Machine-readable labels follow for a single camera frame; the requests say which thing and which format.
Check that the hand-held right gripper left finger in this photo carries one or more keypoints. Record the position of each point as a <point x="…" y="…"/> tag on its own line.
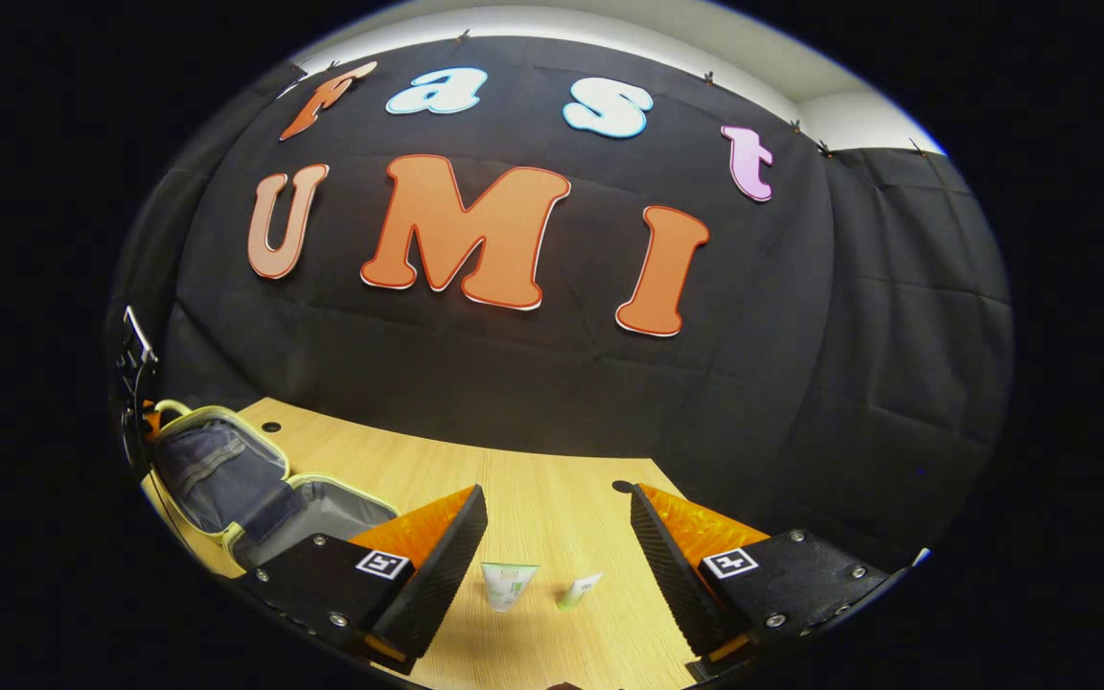
<point x="432" y="585"/>

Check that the small white green cream tube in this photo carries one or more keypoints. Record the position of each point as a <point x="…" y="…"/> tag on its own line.
<point x="578" y="591"/>

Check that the large white green cream tube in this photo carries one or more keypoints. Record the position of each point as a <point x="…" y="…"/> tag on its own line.
<point x="506" y="585"/>

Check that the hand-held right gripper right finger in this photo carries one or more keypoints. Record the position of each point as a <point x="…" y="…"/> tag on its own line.
<point x="681" y="585"/>

